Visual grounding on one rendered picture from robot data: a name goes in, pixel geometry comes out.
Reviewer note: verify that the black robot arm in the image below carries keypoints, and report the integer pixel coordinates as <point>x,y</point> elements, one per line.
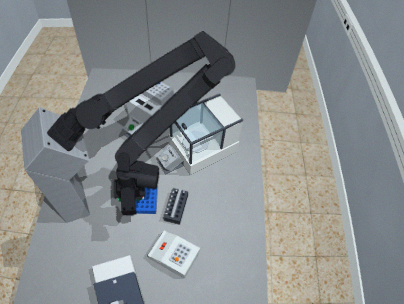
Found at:
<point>92,113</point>

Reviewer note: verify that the white analytical balance with glass draft shield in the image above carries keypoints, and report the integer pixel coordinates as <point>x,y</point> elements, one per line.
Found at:
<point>208,134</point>

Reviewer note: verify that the blue tube rack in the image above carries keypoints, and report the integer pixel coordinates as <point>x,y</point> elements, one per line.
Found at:
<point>147,208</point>

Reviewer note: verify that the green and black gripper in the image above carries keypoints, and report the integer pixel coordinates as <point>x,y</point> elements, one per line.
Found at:
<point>142,191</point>

